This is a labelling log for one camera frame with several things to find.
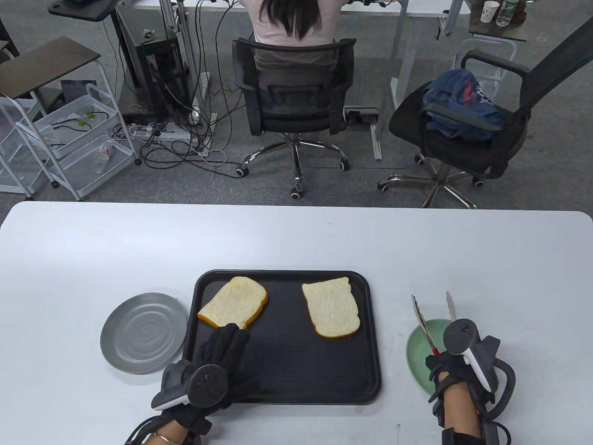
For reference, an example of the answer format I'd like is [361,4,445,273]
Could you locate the person's left hand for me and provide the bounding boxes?
[172,323,253,435]

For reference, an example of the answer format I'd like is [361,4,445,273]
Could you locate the person's right hand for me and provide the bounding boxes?
[425,351,492,419]

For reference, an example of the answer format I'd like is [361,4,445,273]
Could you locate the grey hand controller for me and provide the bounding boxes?
[443,320,501,392]
[151,362,229,411]

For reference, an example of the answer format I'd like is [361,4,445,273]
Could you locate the toast slice with orange crust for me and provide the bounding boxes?
[197,277,269,331]

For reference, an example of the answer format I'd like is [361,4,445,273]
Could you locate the black food tray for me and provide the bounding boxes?
[178,270,382,405]

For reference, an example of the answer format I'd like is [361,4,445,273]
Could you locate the red-handled kitchen tongs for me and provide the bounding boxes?
[411,291,459,357]

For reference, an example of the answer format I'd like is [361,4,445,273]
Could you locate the grey metal plate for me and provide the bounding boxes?
[100,292,189,375]

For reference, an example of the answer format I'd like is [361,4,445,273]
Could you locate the pale toast slice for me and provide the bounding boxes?
[302,277,361,339]

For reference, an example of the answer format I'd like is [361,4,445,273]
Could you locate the person's right forearm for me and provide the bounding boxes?
[438,382,485,445]

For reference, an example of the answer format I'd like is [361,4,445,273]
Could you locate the person's left forearm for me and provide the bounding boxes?
[139,415,191,445]

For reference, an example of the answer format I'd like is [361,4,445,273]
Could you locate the green plate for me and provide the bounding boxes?
[406,319,464,397]

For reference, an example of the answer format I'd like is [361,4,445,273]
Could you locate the black office chair with armrests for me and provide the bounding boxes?
[378,16,593,209]

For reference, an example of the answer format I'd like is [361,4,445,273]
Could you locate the white power strip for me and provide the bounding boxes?
[130,127,193,142]

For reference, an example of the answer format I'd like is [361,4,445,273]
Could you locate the empty plastic bottle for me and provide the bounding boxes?
[95,141,114,174]

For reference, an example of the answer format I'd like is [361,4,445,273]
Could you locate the black mesh office chair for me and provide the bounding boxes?
[232,37,357,200]

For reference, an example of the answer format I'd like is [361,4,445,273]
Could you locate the blue clothing bundle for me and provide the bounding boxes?
[423,70,508,142]

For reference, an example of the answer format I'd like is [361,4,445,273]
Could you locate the black computer tower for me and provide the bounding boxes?
[133,37,195,123]

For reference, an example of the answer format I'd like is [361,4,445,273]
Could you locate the dark-top small table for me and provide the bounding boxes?
[468,0,529,42]

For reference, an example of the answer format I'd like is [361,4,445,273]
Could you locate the clear plastic water bottle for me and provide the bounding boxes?
[496,0,517,27]

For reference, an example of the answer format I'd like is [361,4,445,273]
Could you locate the white background desk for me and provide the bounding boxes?
[118,0,468,160]

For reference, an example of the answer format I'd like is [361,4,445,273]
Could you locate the black-top rolling stand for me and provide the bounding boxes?
[48,0,144,116]

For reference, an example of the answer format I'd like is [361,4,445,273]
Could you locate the black right glove cable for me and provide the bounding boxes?
[482,362,516,422]

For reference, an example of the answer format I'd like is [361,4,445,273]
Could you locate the black glove cable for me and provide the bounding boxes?
[482,362,516,422]
[123,416,160,445]

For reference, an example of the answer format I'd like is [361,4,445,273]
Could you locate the black left glove cable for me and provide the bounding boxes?
[123,416,160,445]

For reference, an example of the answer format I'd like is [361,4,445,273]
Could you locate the tangle of black cables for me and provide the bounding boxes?
[104,0,246,179]

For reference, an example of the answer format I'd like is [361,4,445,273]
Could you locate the white wire rolling cart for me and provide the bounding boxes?
[16,95,138,201]

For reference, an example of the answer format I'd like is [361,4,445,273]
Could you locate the aluminium frame post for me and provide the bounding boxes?
[159,0,209,114]

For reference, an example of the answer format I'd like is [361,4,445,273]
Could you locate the white metal stool frame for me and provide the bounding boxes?
[453,38,517,100]

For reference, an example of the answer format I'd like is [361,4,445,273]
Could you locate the white wire trolley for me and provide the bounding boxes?
[0,36,142,197]

